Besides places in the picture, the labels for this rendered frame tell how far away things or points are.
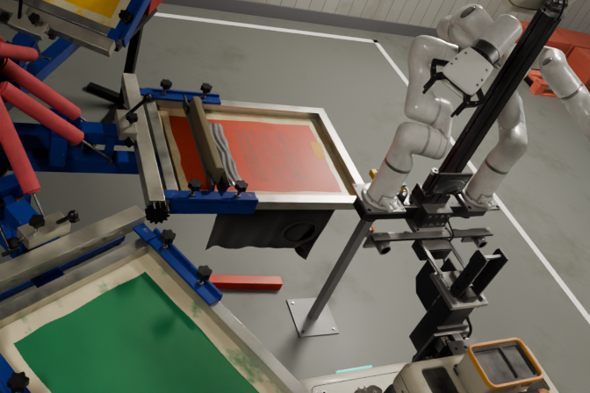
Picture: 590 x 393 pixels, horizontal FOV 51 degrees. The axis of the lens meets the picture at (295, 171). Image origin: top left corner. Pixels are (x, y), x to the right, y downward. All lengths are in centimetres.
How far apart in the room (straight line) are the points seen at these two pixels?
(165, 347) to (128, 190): 186
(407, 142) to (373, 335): 155
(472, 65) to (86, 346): 120
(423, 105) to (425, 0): 439
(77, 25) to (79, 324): 116
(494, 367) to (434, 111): 81
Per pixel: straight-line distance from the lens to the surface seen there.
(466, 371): 209
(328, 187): 240
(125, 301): 182
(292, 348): 308
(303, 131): 264
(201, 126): 229
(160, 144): 226
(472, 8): 175
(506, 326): 385
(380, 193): 210
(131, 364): 171
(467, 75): 162
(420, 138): 198
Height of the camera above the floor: 240
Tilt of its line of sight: 37 degrees down
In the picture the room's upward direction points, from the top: 24 degrees clockwise
